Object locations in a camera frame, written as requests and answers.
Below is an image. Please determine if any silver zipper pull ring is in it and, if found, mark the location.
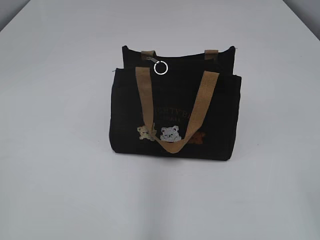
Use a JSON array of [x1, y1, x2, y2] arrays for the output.
[[153, 60, 168, 75]]

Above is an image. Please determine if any black canvas tote bag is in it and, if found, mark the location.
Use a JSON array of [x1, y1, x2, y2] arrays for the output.
[[109, 46, 242, 161]]

